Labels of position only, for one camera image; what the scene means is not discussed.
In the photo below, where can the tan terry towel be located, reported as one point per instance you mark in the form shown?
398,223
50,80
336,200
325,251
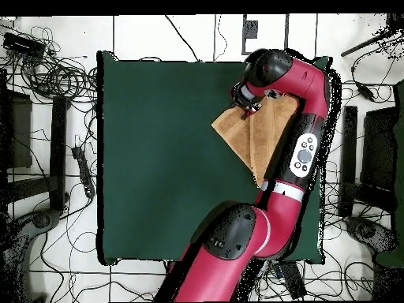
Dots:
252,139

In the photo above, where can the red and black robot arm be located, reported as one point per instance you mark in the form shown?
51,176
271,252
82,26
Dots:
277,214

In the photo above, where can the dark flat panel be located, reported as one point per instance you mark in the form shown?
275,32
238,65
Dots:
378,148
19,132

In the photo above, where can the dark green table cloth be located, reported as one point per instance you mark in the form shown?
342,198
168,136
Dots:
157,173

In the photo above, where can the black rod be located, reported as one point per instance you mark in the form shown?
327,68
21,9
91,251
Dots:
363,46

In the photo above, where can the black horizontal beam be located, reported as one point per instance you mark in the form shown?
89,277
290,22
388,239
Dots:
369,195
28,189

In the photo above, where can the dark curved stand base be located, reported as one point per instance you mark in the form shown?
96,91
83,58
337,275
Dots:
366,232
41,219

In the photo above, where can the black rectangular box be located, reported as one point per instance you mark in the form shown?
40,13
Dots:
293,279

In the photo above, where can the black power strip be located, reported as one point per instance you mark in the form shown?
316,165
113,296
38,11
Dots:
83,170

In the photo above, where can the black adapter box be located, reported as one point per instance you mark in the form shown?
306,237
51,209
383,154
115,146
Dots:
22,44

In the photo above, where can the grey square floor frame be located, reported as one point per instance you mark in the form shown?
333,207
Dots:
286,31

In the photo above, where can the black upright post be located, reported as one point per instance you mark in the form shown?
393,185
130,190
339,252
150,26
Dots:
348,142
58,151

